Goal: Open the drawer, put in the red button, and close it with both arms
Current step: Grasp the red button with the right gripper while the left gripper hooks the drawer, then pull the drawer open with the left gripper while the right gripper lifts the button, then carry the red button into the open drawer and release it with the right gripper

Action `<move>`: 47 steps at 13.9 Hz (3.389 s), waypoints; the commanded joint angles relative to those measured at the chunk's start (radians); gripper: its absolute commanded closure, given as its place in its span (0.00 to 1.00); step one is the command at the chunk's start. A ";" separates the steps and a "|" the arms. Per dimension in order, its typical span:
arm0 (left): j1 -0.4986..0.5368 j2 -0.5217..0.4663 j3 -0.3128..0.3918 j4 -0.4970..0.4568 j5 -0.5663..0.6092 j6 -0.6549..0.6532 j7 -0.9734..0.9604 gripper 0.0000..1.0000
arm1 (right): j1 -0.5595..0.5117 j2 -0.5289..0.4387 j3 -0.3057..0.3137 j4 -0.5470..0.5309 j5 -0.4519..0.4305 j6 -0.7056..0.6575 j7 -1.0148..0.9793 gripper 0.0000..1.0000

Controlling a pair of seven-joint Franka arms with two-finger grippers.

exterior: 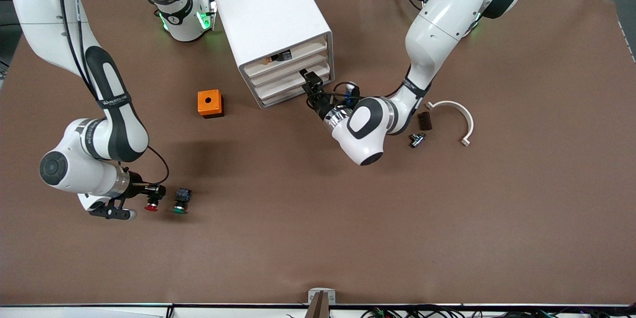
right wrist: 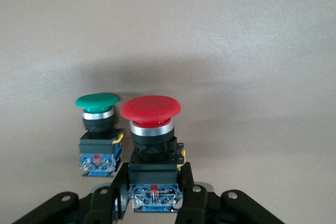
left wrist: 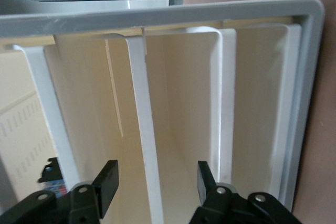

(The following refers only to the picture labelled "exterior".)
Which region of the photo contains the red push button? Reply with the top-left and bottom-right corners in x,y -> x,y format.
144,186 -> 165,212

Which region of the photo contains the white plastic drawer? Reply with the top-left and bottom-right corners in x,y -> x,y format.
248,55 -> 330,89

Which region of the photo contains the green push button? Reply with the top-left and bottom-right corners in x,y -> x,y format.
172,187 -> 193,215

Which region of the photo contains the white drawer cabinet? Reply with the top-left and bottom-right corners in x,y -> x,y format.
208,0 -> 335,109

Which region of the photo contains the orange box with hole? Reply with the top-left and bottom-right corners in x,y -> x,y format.
197,89 -> 225,119

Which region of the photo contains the brown pole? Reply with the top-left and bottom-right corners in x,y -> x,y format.
305,292 -> 331,318

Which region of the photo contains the white curved plastic bracket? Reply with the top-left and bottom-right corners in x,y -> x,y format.
426,100 -> 475,147

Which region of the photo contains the grey metal bracket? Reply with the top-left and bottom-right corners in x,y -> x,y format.
308,287 -> 336,306

